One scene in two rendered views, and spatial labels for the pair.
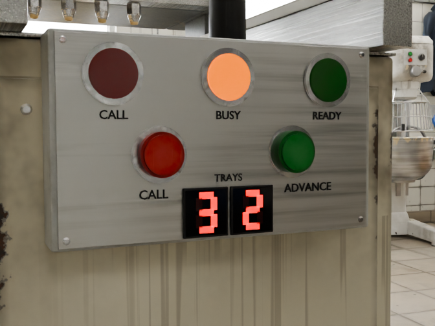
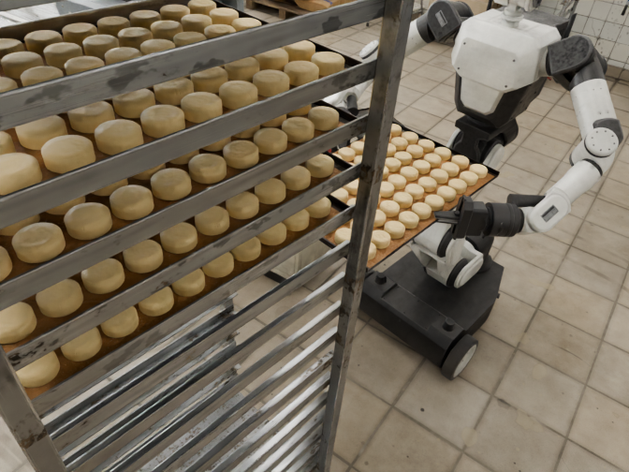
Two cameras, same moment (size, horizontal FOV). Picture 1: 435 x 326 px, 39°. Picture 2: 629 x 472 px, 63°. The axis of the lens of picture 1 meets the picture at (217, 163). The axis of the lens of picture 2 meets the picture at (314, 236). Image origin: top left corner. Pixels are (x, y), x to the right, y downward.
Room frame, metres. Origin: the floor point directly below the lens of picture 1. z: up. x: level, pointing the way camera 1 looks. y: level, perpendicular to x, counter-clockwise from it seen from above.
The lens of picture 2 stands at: (-0.96, 1.14, 1.80)
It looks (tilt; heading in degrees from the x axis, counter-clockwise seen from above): 40 degrees down; 322
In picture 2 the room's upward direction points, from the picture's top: 5 degrees clockwise
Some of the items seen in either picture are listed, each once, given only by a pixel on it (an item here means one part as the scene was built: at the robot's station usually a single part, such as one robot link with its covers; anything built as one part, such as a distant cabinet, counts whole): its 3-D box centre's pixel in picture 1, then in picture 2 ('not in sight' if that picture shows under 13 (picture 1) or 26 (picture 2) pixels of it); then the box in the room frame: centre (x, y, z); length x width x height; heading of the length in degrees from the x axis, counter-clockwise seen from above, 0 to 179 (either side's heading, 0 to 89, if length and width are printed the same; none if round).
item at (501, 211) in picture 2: not in sight; (479, 218); (-0.38, 0.14, 1.00); 0.12 x 0.10 x 0.13; 56
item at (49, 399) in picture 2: not in sight; (222, 285); (-0.45, 0.91, 1.23); 0.64 x 0.03 x 0.03; 101
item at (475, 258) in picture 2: not in sight; (451, 261); (0.00, -0.40, 0.28); 0.21 x 0.20 x 0.13; 101
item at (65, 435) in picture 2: not in sight; (225, 323); (-0.45, 0.91, 1.14); 0.64 x 0.03 x 0.03; 101
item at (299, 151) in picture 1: (292, 151); not in sight; (0.45, -0.05, 0.76); 0.03 x 0.02 x 0.03; 113
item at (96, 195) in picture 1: (219, 139); not in sight; (0.44, 0.00, 0.77); 0.24 x 0.04 x 0.14; 113
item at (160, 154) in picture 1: (160, 154); not in sight; (0.41, 0.04, 0.76); 0.03 x 0.02 x 0.03; 113
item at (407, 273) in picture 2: not in sight; (443, 278); (-0.01, -0.36, 0.19); 0.64 x 0.52 x 0.33; 101
